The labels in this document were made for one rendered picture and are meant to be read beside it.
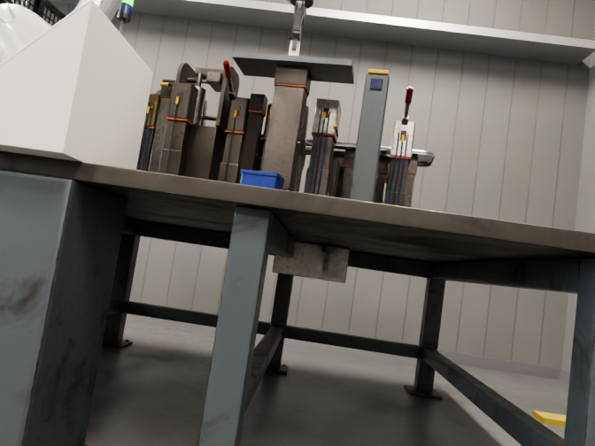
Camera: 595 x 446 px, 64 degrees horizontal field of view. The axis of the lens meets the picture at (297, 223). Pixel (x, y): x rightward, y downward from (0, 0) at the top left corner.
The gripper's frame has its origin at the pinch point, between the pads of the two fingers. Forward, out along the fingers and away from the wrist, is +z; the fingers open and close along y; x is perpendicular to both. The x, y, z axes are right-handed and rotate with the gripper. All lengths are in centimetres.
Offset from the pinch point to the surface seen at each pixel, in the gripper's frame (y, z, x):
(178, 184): 45, 52, -17
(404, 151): -7.3, 24.2, 39.4
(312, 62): 7.1, 5.2, 6.5
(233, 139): -13.9, 26.5, -16.8
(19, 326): 45, 86, -44
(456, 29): -189, -120, 101
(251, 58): 3.7, 5.3, -12.1
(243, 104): -12.6, 14.6, -15.2
